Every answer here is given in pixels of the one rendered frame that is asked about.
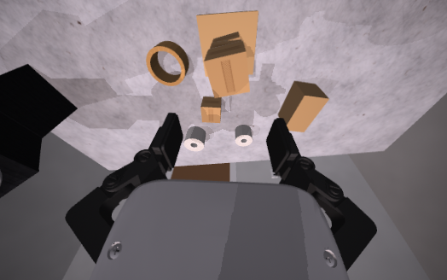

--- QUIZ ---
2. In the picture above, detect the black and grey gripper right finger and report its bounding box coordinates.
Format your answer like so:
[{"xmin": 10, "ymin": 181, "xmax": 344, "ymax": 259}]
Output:
[{"xmin": 266, "ymin": 118, "xmax": 377, "ymax": 271}]

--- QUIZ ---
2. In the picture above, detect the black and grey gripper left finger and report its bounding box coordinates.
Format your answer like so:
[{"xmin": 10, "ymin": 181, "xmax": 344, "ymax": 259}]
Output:
[{"xmin": 66, "ymin": 113, "xmax": 183, "ymax": 263}]

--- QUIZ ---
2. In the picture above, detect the light wooden square board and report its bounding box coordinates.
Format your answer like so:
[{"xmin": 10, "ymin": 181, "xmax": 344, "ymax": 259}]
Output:
[{"xmin": 196, "ymin": 10, "xmax": 258, "ymax": 74}]

